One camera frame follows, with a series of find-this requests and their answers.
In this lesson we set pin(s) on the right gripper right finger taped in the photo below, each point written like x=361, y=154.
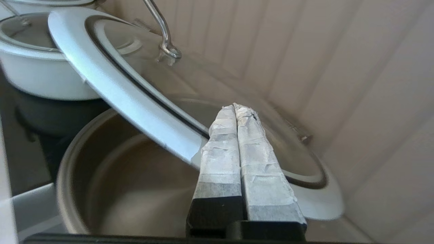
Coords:
x=264, y=176

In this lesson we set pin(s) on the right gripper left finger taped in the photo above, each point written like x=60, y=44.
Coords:
x=220, y=169

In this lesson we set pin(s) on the glass lid with white rim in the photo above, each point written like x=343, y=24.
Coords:
x=135, y=98
x=30, y=34

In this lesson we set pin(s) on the white pot with steel insert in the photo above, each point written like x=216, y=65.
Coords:
x=44, y=78
x=129, y=189

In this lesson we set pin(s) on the large black induction cooktop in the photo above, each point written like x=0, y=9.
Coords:
x=30, y=135

